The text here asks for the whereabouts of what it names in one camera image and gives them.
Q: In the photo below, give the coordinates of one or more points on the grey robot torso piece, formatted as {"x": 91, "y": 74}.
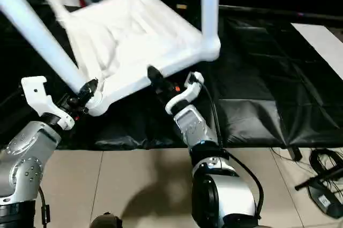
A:
{"x": 105, "y": 221}

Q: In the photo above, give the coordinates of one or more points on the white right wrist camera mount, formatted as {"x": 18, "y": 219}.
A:
{"x": 190, "y": 89}

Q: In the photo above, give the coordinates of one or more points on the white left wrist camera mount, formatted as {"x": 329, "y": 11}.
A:
{"x": 37, "y": 97}

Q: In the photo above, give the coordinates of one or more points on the white flat board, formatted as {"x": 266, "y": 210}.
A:
{"x": 321, "y": 43}

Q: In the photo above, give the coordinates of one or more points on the black folding table frame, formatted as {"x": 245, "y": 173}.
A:
{"x": 296, "y": 153}

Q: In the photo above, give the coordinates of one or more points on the black plastic mat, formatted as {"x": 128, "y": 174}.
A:
{"x": 254, "y": 78}

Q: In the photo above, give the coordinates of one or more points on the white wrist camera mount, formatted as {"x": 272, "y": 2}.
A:
{"x": 37, "y": 97}
{"x": 190, "y": 89}

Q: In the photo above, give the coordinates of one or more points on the black power adapter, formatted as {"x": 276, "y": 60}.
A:
{"x": 325, "y": 201}

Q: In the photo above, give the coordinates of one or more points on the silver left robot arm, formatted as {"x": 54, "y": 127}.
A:
{"x": 26, "y": 153}

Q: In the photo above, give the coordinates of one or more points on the black metal floor stand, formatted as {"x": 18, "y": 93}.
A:
{"x": 316, "y": 179}

